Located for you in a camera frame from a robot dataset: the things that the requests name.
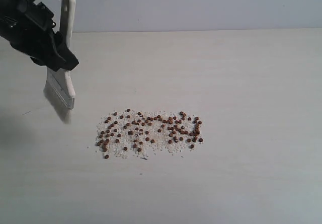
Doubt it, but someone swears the rice and red beans pile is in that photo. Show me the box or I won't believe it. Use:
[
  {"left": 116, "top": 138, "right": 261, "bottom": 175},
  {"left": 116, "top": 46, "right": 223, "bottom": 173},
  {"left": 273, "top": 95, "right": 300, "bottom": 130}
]
[{"left": 95, "top": 108, "right": 204, "bottom": 159}]

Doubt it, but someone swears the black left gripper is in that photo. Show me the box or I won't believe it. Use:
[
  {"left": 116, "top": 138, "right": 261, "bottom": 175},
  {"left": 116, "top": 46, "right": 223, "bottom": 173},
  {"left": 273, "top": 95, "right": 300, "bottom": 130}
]
[{"left": 1, "top": 0, "right": 79, "bottom": 71}]

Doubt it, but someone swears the white wooden paint brush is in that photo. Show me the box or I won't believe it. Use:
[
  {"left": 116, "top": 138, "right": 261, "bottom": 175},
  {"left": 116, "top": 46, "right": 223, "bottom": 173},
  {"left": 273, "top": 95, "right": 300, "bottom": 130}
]
[{"left": 43, "top": 0, "right": 77, "bottom": 124}]

